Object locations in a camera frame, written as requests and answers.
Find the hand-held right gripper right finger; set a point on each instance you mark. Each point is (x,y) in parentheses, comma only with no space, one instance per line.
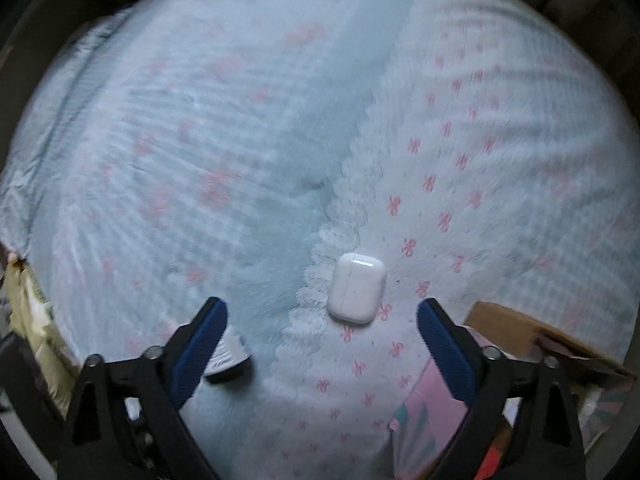
(445,355)

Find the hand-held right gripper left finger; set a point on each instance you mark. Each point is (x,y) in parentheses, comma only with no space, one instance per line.
(200,355)

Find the small dark jar white label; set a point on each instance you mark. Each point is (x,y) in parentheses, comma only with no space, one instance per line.
(232,356)

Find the pink patterned cardboard box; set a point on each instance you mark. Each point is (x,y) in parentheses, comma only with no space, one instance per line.
(505,321)

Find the white earbuds case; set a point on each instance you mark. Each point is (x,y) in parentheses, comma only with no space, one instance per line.
(356,287)

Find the yellowish crumpled cloth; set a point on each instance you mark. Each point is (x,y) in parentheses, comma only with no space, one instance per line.
(32,315)

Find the pale patterned bed sheet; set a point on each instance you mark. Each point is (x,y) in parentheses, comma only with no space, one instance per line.
(250,160)

